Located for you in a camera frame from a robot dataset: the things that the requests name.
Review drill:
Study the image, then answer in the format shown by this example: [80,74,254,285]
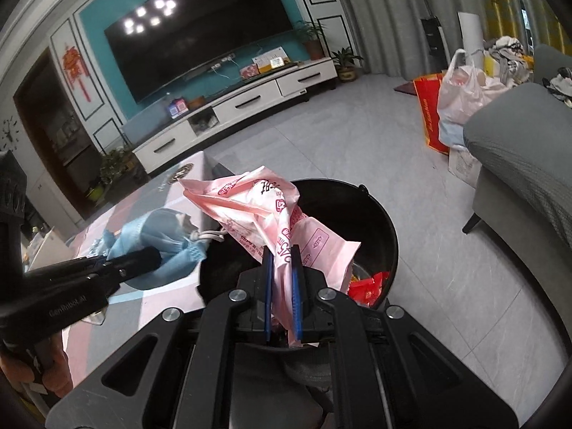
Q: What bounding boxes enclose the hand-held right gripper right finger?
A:
[290,243,521,429]

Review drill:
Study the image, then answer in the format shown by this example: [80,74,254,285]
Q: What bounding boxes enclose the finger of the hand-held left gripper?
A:
[92,270,155,298]
[71,248,162,275]

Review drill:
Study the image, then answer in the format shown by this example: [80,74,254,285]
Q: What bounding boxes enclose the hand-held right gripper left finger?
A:
[47,246,274,429]

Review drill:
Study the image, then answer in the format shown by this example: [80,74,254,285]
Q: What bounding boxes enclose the blue face mask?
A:
[104,209,226,289]

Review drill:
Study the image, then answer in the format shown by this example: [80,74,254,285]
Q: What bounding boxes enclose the red snack packet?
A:
[347,272,390,308]

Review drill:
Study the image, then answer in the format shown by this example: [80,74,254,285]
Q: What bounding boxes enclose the large pink plastic bag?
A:
[179,166,362,349]

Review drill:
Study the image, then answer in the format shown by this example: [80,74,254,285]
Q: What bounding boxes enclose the black trash bin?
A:
[197,179,399,349]

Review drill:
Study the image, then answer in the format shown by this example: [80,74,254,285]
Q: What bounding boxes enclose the person's left hand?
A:
[0,333,74,396]

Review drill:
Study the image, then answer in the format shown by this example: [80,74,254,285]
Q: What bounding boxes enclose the bushy potted plant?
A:
[99,145,137,186]

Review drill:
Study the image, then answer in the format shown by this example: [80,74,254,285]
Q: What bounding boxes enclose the glass tank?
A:
[120,114,155,148]

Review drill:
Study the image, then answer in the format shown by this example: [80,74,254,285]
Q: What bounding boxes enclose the white television cabinet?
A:
[122,58,338,175]

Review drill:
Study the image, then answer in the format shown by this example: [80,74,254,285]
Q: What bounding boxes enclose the large black television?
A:
[104,0,296,104]

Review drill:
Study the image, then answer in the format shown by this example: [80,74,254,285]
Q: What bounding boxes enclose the light blue bag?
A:
[439,120,468,148]

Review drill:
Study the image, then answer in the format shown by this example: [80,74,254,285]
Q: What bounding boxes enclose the orange shopping bag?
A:
[413,71,452,156]

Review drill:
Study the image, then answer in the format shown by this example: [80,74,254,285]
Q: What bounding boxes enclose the white card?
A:
[252,47,287,72]

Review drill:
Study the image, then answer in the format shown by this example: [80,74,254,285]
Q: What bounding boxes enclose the small potted plant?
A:
[331,47,364,82]

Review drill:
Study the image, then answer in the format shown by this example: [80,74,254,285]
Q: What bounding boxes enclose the tall potted plant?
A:
[295,20,329,61]

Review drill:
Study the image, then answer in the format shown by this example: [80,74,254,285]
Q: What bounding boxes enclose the large white shopping bag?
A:
[437,48,510,126]

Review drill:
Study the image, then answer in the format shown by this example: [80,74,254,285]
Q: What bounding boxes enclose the grey sofa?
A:
[462,45,572,322]

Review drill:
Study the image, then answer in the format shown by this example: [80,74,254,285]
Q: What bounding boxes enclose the grey curtain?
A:
[331,0,474,77]

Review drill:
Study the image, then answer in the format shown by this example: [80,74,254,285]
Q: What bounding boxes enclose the upright vacuum cleaner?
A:
[404,0,450,72]

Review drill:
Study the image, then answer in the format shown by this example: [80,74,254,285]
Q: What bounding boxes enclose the white board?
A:
[458,11,485,65]

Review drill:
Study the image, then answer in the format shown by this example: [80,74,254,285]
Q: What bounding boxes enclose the pile of clothes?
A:
[485,36,534,83]

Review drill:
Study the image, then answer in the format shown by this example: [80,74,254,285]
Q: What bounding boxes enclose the clothes on sofa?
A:
[543,67,572,108]

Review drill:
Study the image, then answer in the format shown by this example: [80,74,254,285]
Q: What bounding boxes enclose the black wall clock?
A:
[0,116,21,148]

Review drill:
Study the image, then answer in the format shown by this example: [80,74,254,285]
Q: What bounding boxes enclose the red knot wall ornament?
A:
[61,45,92,101]

